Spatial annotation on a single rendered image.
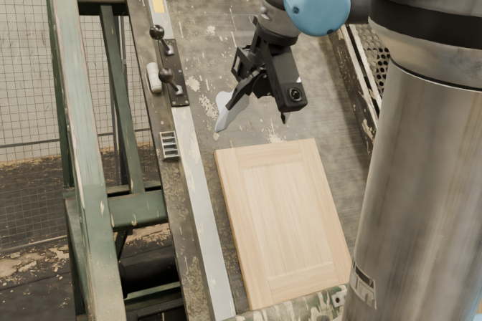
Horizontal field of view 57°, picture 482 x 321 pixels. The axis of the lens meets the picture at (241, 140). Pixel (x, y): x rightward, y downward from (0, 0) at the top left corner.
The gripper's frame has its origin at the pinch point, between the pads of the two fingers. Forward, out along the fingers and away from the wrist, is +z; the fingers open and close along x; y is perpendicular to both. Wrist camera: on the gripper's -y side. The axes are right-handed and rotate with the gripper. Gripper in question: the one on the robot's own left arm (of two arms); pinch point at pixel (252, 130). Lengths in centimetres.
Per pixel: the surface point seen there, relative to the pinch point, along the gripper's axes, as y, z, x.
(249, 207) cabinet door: 7.5, 33.6, -13.0
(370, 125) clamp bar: 18, 21, -58
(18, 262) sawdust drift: 148, 232, 38
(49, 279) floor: 121, 218, 23
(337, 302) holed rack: -20, 43, -27
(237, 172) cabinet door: 16.0, 29.0, -12.5
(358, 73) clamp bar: 32, 11, -59
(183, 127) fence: 27.7, 21.4, -0.2
